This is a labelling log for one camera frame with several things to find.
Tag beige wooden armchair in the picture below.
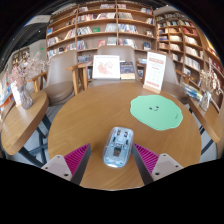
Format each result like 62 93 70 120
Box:
161 54 193 104
66 45 146 89
28 49 83 106

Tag green smiley mouse pad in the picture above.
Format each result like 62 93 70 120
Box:
129 94 184 132

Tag wooden side table, dark legs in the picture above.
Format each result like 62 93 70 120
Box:
187 96 224 161
0 91 51 168

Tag white picture board, pink print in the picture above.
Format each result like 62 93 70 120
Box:
91 54 121 80

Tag book display stand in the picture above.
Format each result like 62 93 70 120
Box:
0 71 14 111

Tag curved wooden bookshelf unit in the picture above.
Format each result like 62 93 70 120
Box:
154 11 224 111

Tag small white card stand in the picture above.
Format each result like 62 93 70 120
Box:
9 81 23 108

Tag wide wooden bookshelf unit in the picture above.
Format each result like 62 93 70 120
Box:
45 1 158 66

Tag white sign on wooden base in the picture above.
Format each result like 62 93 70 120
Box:
142 51 167 95

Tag distant wooden bookshelf unit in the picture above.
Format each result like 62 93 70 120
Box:
11 46 31 69

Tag glass vase with dried flowers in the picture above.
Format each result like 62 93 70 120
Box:
198 61 223 112

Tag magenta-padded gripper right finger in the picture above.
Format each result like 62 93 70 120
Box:
131 143 184 186

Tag white hanging ceiling panel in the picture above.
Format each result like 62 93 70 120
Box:
24 14 53 27

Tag stack of colourful books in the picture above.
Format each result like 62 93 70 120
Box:
181 82 204 102

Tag glass vase with pink flowers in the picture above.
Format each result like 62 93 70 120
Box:
9 53 51 110

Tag translucent pale blue computer mouse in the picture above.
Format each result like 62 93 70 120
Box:
101 126 135 169

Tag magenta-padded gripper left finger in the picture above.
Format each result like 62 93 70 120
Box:
41 143 92 186

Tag dark cover book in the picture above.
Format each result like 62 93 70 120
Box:
119 61 136 81

